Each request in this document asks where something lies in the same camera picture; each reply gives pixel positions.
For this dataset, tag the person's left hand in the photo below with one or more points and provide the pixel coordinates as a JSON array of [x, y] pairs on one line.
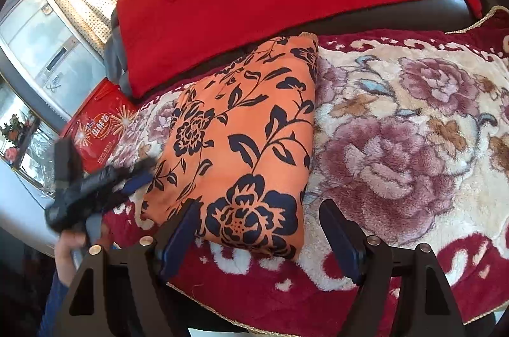
[[69, 253]]

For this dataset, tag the grey glass cabinet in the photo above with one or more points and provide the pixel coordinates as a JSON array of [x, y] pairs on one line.
[[39, 51]]

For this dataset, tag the dark leather sofa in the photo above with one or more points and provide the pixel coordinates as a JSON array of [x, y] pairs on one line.
[[397, 17]]

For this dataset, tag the grey cloth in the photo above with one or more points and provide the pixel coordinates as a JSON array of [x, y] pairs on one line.
[[115, 59]]

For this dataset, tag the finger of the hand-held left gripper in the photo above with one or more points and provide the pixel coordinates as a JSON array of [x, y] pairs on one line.
[[137, 166], [137, 184]]

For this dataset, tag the potted flowers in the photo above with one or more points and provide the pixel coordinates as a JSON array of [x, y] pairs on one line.
[[16, 134]]

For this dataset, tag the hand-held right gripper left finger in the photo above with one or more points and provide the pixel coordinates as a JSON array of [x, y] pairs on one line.
[[179, 241]]

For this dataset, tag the red gift box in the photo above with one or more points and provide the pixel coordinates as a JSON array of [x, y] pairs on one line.
[[99, 122]]

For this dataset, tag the person's left forearm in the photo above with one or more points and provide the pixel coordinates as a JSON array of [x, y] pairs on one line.
[[55, 309]]

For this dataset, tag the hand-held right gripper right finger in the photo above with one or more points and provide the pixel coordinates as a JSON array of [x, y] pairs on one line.
[[342, 241]]

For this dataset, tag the floral plush blanket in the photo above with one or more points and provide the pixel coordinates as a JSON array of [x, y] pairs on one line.
[[397, 146]]

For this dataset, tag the orange floral garment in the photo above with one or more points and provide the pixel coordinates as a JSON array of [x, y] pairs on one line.
[[238, 146]]

